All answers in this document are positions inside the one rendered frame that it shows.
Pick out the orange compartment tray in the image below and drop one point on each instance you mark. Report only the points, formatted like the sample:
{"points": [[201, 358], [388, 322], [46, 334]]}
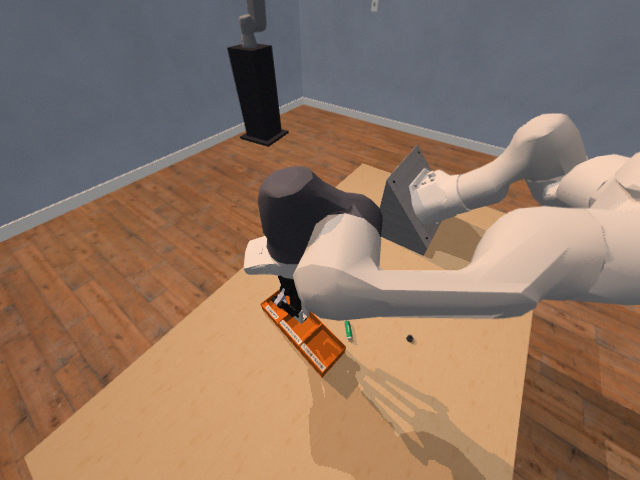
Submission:
{"points": [[321, 341]]}

